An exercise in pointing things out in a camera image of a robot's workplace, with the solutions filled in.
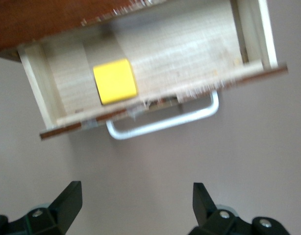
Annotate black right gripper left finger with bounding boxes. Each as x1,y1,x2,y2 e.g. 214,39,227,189
7,180,82,235

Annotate wooden drawer with white handle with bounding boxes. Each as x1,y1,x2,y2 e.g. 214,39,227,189
39,0,289,142

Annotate dark brown wooden cabinet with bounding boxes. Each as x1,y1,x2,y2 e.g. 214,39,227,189
0,0,172,64

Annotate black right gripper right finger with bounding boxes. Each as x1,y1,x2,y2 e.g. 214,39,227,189
187,182,252,235

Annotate yellow cube block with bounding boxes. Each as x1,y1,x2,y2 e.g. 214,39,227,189
92,58,139,106

